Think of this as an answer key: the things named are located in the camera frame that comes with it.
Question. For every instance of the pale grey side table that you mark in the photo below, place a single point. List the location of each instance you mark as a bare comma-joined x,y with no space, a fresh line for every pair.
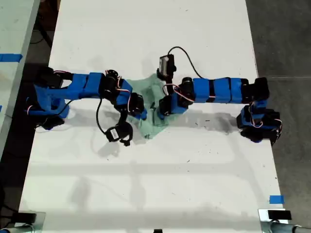
14,26

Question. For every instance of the grey metal pipe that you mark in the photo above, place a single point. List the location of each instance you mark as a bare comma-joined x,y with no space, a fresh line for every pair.
291,229

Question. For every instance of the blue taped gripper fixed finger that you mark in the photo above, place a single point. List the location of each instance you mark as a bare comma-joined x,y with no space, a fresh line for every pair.
166,116
143,114

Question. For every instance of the tiny black block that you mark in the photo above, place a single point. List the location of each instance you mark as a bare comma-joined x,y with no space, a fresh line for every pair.
158,230

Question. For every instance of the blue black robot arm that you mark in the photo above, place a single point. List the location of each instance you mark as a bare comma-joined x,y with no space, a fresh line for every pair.
80,86
218,91

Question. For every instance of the shiny metal bracket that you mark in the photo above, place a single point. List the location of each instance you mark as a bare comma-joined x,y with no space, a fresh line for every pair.
263,218

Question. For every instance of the small black box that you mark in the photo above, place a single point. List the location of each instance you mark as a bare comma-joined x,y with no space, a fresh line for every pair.
279,215
26,217

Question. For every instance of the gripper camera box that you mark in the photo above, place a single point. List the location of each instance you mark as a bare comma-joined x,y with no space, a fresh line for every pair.
167,64
116,133

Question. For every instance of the pale green T-shirt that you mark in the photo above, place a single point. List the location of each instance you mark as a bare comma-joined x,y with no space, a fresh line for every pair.
149,91

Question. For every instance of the long blue tape strip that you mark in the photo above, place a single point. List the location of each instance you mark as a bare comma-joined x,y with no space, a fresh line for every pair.
9,57

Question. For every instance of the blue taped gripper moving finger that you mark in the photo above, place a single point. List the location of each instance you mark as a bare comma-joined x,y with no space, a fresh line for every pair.
137,117
160,114

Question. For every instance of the camera black stalk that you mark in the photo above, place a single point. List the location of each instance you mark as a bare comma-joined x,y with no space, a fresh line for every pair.
167,80
124,119

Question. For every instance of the short blue tape strip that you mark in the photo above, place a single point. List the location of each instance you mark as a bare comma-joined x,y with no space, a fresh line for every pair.
276,199

